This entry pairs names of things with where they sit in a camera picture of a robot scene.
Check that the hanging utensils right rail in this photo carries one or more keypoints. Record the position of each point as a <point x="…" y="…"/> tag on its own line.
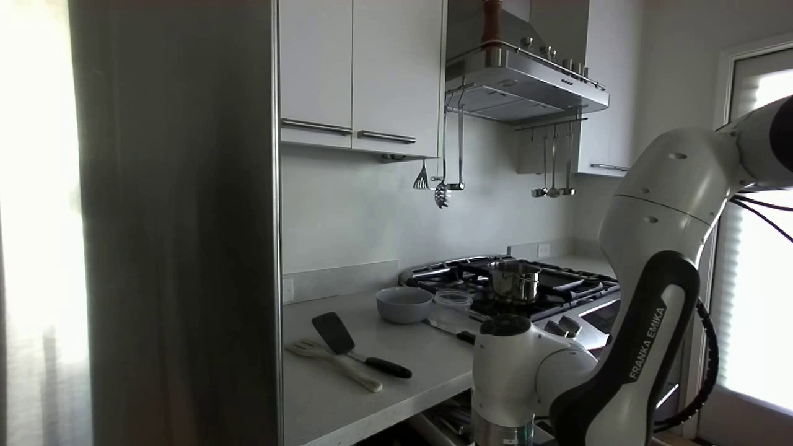
<point x="555" y="165"/>

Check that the beige slotted spatula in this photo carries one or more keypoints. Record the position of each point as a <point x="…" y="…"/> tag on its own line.
<point x="314" y="350"/>

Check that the hanging steel utensil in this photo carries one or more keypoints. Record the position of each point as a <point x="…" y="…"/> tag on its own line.
<point x="422" y="179"/>

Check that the tall dark grey cabinet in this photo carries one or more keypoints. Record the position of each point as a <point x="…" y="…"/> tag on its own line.
<point x="176" y="104"/>

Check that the gas stove with oven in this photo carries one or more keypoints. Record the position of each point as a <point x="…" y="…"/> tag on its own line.
<point x="570" y="303"/>

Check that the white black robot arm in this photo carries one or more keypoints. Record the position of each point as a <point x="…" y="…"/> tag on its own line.
<point x="652" y="236"/>

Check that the steel pot with lid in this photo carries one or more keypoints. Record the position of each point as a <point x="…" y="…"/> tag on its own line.
<point x="513" y="281"/>

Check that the clear plastic container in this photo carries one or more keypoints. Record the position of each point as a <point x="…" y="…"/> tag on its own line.
<point x="454" y="301"/>

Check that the stainless steel range hood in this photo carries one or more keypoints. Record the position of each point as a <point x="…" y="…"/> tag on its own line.
<point x="502" y="67"/>

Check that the black spatula black handle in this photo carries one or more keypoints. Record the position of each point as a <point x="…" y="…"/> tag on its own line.
<point x="335" y="336"/>

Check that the grey ceramic bowl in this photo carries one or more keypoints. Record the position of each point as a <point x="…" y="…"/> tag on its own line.
<point x="403" y="306"/>

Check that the white upper cabinet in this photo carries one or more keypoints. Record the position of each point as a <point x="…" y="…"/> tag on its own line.
<point x="363" y="74"/>

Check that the white right wall cabinet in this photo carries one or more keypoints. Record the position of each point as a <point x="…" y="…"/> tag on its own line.
<point x="612" y="57"/>

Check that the hanging ladle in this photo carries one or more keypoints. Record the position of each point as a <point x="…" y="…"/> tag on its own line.
<point x="441" y="188"/>

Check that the black handled kitchen knife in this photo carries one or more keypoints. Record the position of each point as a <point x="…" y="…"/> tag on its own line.
<point x="454" y="333"/>

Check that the open wooden drawer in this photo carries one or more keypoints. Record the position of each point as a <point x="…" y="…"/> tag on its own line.
<point x="441" y="425"/>

